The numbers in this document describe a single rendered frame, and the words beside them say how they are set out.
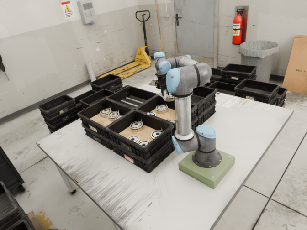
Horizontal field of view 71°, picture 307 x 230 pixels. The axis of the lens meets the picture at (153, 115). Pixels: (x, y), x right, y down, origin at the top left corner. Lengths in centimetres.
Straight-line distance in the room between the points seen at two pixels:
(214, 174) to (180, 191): 23
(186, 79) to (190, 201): 69
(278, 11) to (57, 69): 398
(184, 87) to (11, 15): 376
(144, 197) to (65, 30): 393
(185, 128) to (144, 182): 46
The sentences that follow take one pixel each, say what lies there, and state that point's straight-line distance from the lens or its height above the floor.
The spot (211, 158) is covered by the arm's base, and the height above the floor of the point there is 81.
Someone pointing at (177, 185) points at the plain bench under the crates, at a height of 70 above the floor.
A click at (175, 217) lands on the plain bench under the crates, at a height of 70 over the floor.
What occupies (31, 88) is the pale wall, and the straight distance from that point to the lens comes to 463.
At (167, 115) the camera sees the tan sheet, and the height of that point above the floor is 83.
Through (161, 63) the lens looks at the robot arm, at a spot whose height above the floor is 132.
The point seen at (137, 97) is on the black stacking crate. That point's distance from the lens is 213.
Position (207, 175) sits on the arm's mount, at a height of 76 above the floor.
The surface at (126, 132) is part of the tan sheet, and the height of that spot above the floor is 83.
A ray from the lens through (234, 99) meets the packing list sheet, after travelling 224.
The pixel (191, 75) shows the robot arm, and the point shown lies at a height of 137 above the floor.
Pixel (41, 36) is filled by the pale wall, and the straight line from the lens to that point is 460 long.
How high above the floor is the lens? 178
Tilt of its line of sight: 32 degrees down
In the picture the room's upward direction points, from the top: 9 degrees counter-clockwise
